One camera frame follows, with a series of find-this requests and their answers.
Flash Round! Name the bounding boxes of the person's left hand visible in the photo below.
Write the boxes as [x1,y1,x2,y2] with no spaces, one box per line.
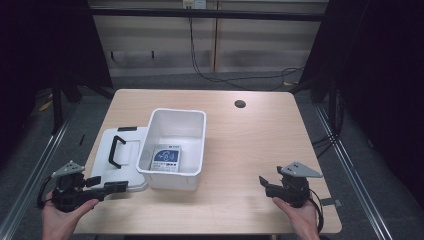
[41,191,100,240]

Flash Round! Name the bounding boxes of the black wall cable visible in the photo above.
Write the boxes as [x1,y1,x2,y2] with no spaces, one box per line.
[188,17,305,92]

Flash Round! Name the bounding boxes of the black floor cables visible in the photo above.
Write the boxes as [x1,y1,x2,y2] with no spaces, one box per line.
[311,89,344,159]

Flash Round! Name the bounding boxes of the white lid with black handle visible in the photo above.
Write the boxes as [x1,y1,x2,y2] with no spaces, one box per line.
[90,126,150,193]

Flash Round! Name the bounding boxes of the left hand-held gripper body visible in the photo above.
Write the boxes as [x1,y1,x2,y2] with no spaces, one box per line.
[50,160,108,213]

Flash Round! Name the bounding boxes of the black metal stand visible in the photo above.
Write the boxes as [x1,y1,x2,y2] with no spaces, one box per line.
[49,71,116,136]

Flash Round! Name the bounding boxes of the aluminium floor rail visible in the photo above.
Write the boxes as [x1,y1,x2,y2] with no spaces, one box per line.
[0,113,76,240]
[314,104,396,240]

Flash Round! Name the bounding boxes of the white wall socket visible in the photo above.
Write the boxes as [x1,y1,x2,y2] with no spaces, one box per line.
[182,0,207,10]

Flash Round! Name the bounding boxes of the person's right hand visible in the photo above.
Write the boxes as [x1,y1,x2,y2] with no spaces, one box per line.
[271,196,321,240]

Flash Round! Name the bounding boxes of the dark curtain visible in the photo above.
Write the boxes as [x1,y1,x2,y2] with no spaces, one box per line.
[0,0,114,168]
[298,0,424,209]

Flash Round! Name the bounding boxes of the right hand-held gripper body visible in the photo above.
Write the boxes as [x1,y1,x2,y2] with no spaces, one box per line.
[276,161,324,209]

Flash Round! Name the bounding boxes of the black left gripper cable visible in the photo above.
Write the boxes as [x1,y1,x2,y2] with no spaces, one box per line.
[36,175,55,210]

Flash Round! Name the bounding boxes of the white plastic storage bin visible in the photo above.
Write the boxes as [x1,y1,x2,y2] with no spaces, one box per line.
[135,107,208,192]

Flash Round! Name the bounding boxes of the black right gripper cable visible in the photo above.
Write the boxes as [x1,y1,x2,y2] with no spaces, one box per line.
[307,188,325,234]

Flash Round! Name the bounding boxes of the black horizontal bar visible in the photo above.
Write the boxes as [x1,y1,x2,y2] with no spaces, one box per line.
[89,7,325,23]

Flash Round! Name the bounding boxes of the yellow floor tape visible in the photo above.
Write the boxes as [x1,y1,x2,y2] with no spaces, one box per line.
[38,99,54,113]

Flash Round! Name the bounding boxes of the blue and white packet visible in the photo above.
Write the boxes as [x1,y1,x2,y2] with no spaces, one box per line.
[150,143,182,174]

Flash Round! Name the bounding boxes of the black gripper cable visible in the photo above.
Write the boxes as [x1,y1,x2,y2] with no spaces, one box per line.
[36,175,55,210]
[307,188,325,234]

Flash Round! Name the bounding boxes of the grey tape piece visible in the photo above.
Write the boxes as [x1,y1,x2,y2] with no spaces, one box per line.
[320,197,344,208]

